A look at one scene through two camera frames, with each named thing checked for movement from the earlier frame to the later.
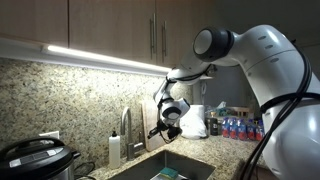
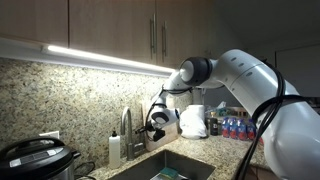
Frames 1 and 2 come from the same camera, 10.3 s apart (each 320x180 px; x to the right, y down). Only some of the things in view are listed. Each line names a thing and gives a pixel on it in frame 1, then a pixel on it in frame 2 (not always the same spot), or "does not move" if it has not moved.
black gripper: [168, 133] to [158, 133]
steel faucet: [131, 147] does not move
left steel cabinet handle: [152, 35] does not move
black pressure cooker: [39, 158] does not move
